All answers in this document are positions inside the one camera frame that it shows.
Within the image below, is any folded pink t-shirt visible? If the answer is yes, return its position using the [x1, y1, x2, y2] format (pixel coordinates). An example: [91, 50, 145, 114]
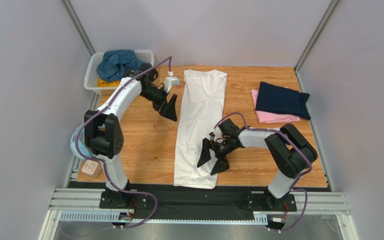
[250, 88, 301, 124]

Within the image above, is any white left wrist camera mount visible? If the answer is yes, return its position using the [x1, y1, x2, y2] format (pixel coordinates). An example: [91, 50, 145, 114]
[163, 71, 181, 93]

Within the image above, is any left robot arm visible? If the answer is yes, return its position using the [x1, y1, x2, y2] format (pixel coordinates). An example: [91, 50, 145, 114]
[84, 63, 178, 209]

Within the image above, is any white plastic laundry basket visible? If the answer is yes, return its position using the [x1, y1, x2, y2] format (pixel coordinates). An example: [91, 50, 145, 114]
[83, 50, 154, 95]

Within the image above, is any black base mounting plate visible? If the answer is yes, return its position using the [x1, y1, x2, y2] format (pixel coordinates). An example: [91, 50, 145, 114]
[102, 183, 298, 221]

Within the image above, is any folded navy t-shirt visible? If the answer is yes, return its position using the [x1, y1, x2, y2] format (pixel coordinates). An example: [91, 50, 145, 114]
[254, 81, 311, 120]

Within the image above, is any white t-shirt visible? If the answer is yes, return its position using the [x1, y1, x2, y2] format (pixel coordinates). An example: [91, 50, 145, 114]
[173, 69, 228, 189]

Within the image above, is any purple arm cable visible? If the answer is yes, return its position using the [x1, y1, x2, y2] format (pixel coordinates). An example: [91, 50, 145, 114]
[74, 55, 158, 231]
[213, 111, 313, 233]

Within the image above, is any beige power strip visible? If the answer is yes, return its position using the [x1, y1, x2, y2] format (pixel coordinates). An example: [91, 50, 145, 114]
[80, 159, 102, 178]

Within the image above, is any crumpled blue t-shirt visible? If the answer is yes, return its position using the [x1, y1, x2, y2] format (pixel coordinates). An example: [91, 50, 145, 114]
[96, 49, 148, 82]

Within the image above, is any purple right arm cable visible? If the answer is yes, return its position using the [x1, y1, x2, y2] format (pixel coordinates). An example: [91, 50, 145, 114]
[213, 111, 313, 233]

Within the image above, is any corner aluminium post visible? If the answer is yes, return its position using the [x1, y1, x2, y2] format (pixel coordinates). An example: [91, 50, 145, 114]
[60, 0, 96, 57]
[294, 0, 342, 74]

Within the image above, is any light blue plastic object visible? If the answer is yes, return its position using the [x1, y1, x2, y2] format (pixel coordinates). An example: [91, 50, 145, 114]
[70, 125, 96, 161]

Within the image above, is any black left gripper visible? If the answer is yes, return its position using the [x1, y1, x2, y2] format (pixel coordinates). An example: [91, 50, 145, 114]
[139, 85, 178, 122]

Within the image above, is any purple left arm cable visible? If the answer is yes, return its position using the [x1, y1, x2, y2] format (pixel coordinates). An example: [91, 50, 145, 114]
[74, 55, 158, 231]

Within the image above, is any left corner aluminium post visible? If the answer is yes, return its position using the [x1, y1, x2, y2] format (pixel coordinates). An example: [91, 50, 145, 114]
[60, 0, 96, 57]

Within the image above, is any yellow t-shirt in basket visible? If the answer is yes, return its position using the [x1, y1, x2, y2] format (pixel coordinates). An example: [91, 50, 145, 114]
[97, 77, 121, 88]

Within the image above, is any right corner aluminium post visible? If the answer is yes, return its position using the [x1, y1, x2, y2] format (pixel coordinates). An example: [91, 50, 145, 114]
[294, 0, 342, 74]

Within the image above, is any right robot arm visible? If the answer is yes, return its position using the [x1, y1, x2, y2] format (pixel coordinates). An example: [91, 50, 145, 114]
[196, 117, 318, 211]

